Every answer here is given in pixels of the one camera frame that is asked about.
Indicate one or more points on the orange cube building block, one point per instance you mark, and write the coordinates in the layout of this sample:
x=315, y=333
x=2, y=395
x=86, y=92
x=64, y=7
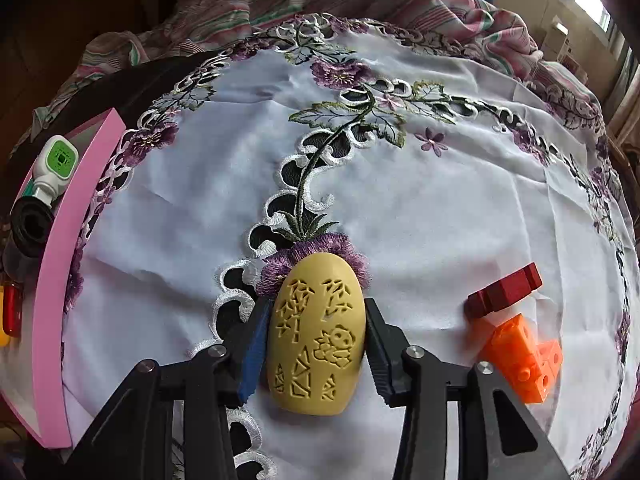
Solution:
x=520, y=355

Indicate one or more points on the white green thermometer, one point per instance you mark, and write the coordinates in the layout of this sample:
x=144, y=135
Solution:
x=55, y=165

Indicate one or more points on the pink green striped blanket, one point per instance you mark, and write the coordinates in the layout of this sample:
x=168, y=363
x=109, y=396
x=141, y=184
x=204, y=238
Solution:
x=400, y=5

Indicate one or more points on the cardboard box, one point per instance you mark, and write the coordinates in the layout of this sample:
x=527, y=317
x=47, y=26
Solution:
x=557, y=40

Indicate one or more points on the red metal cylinder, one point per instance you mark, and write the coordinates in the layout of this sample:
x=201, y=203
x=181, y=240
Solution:
x=11, y=305

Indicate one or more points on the pink box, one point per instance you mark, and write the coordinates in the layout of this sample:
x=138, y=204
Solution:
x=75, y=260

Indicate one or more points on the yellow carved egg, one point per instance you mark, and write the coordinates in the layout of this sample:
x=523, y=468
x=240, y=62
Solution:
x=315, y=330

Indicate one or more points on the yellow cheese-shaped piece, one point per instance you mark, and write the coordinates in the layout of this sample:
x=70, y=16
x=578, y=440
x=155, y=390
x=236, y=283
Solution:
x=2, y=339

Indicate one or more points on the dark red building block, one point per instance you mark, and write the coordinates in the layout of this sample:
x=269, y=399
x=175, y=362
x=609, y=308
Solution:
x=505, y=292

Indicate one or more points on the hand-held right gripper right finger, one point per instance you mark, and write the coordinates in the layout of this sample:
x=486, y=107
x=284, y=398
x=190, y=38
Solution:
x=382, y=355

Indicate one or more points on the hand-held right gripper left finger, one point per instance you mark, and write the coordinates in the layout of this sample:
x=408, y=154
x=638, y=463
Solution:
x=252, y=355

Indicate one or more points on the white embroidered floral tablecloth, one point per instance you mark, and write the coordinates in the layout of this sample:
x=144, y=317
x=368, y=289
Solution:
x=400, y=210

